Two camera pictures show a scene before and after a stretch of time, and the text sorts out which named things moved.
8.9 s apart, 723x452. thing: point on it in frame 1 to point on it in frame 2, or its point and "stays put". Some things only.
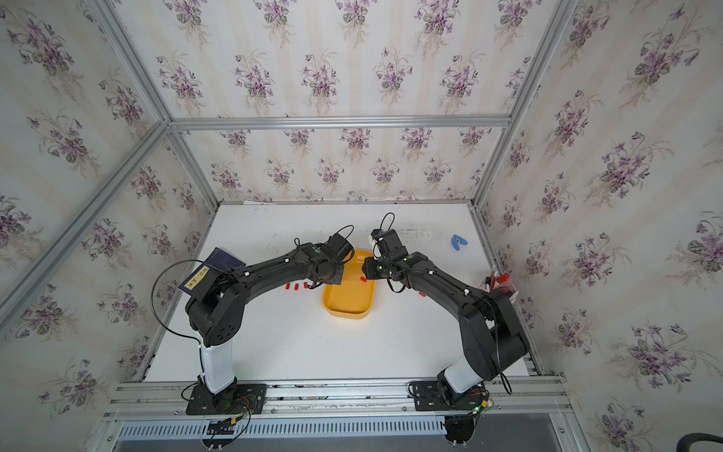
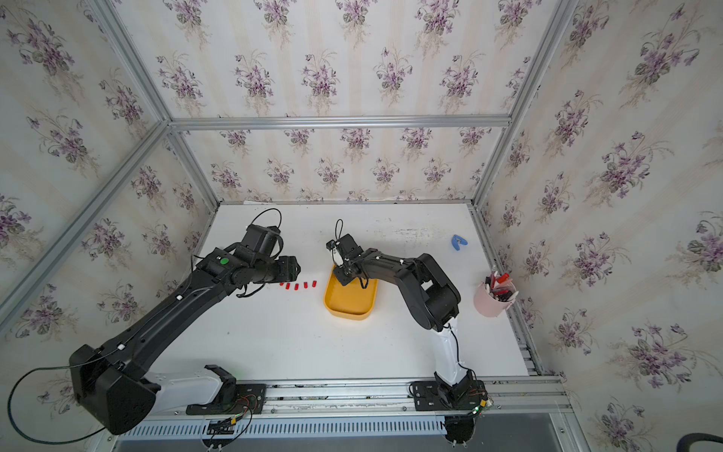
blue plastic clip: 456,239 stays put
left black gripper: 338,280 to 288,268
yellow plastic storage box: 353,298 stays put
